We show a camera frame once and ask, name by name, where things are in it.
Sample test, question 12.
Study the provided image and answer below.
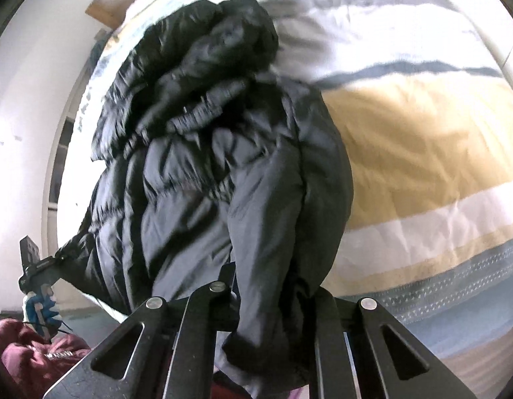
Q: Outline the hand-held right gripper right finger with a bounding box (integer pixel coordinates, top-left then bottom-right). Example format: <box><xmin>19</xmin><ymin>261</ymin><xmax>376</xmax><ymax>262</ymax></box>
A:
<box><xmin>315</xmin><ymin>289</ymin><xmax>478</xmax><ymax>399</ymax></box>

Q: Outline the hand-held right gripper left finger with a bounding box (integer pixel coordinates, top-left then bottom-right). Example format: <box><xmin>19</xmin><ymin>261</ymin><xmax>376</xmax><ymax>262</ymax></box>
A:
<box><xmin>43</xmin><ymin>261</ymin><xmax>241</xmax><ymax>399</ymax></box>

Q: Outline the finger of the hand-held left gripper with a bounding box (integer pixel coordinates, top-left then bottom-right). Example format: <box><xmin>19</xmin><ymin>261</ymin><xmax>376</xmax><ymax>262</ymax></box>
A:
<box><xmin>30</xmin><ymin>253</ymin><xmax>69</xmax><ymax>278</ymax></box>

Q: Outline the black puffer jacket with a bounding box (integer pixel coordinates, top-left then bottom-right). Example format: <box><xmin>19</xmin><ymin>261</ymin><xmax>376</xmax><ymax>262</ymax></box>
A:
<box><xmin>57</xmin><ymin>0</ymin><xmax>356</xmax><ymax>398</ymax></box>

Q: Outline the person's left hand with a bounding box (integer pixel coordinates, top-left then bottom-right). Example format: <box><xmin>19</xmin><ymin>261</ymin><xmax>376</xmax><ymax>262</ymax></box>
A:
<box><xmin>22</xmin><ymin>285</ymin><xmax>63</xmax><ymax>338</ymax></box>

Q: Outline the maroon garment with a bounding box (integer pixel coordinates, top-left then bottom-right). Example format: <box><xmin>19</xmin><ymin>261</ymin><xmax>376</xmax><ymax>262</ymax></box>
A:
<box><xmin>0</xmin><ymin>319</ymin><xmax>94</xmax><ymax>399</ymax></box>

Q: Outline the bed with striped duvet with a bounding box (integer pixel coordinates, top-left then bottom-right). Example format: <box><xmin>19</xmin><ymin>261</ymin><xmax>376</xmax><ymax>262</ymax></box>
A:
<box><xmin>76</xmin><ymin>0</ymin><xmax>513</xmax><ymax>399</ymax></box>

